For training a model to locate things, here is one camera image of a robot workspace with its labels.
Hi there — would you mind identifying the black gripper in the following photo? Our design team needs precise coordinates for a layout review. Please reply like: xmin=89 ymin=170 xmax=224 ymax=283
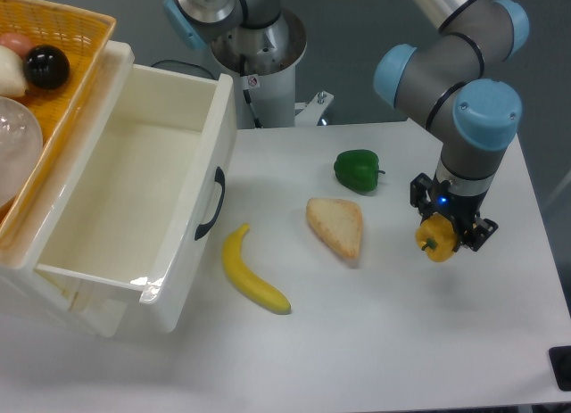
xmin=410 ymin=173 xmax=498 ymax=252

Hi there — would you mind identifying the yellow bell pepper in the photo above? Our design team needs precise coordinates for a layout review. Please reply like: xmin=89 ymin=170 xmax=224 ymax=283
xmin=415 ymin=213 xmax=458 ymax=262

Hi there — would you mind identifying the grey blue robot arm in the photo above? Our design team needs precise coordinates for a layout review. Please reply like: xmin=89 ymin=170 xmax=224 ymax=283
xmin=163 ymin=0 xmax=529 ymax=260

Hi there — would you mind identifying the green bell pepper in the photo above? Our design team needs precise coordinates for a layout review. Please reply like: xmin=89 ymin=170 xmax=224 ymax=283
xmin=333 ymin=149 xmax=385 ymax=194

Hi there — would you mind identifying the open white upper drawer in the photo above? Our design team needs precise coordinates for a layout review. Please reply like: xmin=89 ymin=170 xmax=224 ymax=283
xmin=46 ymin=65 xmax=236 ymax=333

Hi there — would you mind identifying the white drawer cabinet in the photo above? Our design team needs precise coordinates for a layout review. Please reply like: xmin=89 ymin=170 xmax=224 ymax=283
xmin=1 ymin=41 xmax=134 ymax=337

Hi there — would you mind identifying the triangular toast slice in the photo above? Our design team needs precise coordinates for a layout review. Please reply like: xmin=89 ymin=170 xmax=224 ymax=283
xmin=305 ymin=197 xmax=364 ymax=260

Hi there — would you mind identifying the black block at table edge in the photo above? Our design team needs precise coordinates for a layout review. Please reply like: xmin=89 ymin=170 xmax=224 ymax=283
xmin=548 ymin=345 xmax=571 ymax=392

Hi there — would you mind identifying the yellow banana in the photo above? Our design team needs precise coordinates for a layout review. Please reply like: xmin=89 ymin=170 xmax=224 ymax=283
xmin=221 ymin=224 xmax=292 ymax=315

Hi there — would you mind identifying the orange woven basket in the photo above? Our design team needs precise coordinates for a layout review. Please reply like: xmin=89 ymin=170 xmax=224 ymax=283
xmin=1 ymin=0 xmax=116 ymax=248

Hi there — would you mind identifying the black ball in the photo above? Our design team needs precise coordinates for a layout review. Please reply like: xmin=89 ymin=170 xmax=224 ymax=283
xmin=23 ymin=45 xmax=70 ymax=90

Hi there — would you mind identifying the clear plastic ball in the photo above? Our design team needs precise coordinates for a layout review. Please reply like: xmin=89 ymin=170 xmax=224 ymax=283
xmin=1 ymin=97 xmax=43 ymax=207

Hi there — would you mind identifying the white onion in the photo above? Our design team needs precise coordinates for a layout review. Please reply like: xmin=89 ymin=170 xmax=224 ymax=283
xmin=0 ymin=45 xmax=28 ymax=98

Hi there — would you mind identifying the pink round fruit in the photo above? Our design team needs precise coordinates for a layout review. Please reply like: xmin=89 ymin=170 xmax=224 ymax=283
xmin=0 ymin=33 xmax=34 ymax=54

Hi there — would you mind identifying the metal table clamp bracket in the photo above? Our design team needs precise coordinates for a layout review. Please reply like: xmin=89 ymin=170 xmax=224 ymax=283
xmin=294 ymin=90 xmax=335 ymax=128

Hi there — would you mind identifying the black drawer handle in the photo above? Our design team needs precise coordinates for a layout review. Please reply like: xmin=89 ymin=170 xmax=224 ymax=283
xmin=194 ymin=166 xmax=227 ymax=242

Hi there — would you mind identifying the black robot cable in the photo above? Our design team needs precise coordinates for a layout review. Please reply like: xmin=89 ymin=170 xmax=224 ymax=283
xmin=239 ymin=54 xmax=264 ymax=129

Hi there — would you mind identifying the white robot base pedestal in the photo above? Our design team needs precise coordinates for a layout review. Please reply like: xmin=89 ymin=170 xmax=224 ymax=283
xmin=210 ymin=9 xmax=307 ymax=128

